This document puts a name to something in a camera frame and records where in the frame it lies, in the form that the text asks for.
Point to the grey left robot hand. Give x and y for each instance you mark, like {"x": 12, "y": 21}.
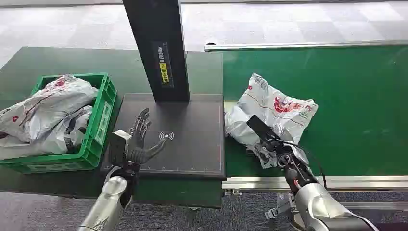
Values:
{"x": 137, "y": 150}

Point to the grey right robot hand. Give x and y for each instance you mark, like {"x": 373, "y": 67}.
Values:
{"x": 270, "y": 152}

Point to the white parcel bag red print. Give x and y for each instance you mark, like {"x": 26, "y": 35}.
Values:
{"x": 274, "y": 108}

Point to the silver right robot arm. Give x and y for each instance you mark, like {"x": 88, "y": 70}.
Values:
{"x": 318, "y": 204}

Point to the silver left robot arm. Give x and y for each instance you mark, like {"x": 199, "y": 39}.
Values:
{"x": 108, "y": 201}

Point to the green plastic crate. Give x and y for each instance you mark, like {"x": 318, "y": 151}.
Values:
{"x": 98, "y": 127}

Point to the yellow black warning label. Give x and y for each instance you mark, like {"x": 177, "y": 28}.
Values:
{"x": 164, "y": 72}

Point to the crumpled grey parcel bag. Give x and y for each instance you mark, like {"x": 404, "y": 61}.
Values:
{"x": 54, "y": 140}

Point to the large grey parcel bag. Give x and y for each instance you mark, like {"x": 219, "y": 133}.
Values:
{"x": 51, "y": 105}

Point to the green conveyor belt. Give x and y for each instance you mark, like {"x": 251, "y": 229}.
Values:
{"x": 360, "y": 111}

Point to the black scanner column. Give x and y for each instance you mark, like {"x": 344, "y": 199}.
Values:
{"x": 159, "y": 47}

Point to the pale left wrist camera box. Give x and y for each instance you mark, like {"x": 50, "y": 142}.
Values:
{"x": 118, "y": 145}

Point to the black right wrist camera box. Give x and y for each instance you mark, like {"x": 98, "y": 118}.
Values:
{"x": 258, "y": 127}

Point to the black scanner base plate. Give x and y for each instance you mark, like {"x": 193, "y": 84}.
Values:
{"x": 191, "y": 140}

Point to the grey plastic bracket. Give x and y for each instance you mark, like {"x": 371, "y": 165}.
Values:
{"x": 278, "y": 209}

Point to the silver conveyor side rail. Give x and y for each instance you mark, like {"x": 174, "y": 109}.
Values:
{"x": 360, "y": 182}
{"x": 302, "y": 45}

